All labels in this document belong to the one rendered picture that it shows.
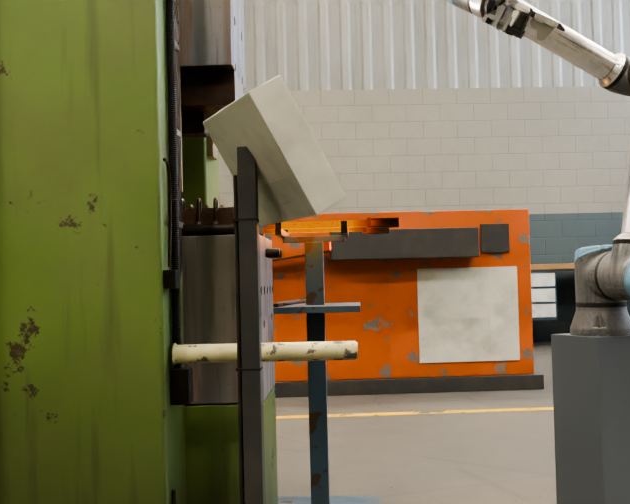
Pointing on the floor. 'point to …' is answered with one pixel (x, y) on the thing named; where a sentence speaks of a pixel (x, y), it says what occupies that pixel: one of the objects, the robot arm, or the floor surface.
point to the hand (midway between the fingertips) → (549, 19)
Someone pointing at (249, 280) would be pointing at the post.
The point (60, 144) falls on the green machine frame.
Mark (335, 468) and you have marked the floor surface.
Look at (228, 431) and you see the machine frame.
